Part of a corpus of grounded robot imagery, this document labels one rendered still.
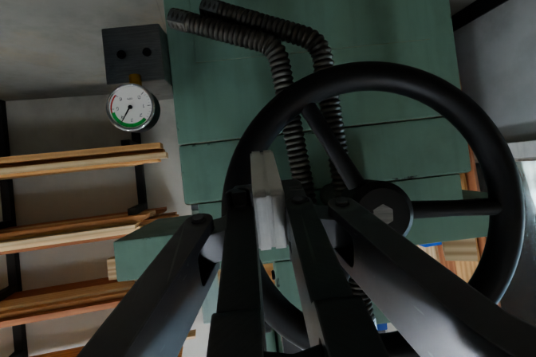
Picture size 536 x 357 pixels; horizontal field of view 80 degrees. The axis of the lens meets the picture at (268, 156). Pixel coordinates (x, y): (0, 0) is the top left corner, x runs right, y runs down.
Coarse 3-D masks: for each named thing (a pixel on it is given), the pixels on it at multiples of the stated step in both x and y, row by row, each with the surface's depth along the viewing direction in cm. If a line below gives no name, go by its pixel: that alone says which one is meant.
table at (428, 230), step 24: (480, 192) 54; (456, 216) 49; (480, 216) 49; (120, 240) 48; (144, 240) 47; (168, 240) 47; (432, 240) 49; (456, 240) 49; (120, 264) 47; (144, 264) 47
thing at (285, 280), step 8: (280, 264) 38; (288, 264) 38; (272, 272) 41; (280, 272) 38; (288, 272) 38; (280, 280) 38; (288, 280) 38; (280, 288) 38; (288, 288) 38; (296, 288) 38; (288, 296) 38; (296, 296) 38; (296, 304) 38; (376, 312) 39; (376, 320) 38; (384, 320) 39
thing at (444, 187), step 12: (408, 180) 49; (420, 180) 49; (432, 180) 49; (444, 180) 49; (456, 180) 49; (408, 192) 49; (420, 192) 49; (432, 192) 49; (444, 192) 49; (456, 192) 49; (204, 204) 48; (216, 204) 48; (216, 216) 48
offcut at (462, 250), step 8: (464, 240) 50; (472, 240) 50; (448, 248) 51; (456, 248) 51; (464, 248) 50; (472, 248) 50; (448, 256) 51; (456, 256) 51; (464, 256) 50; (472, 256) 50
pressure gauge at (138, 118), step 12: (132, 84) 42; (108, 96) 41; (120, 96) 42; (132, 96) 42; (144, 96) 42; (108, 108) 41; (120, 108) 42; (132, 108) 42; (144, 108) 42; (156, 108) 43; (120, 120) 42; (132, 120) 42; (144, 120) 42; (156, 120) 44
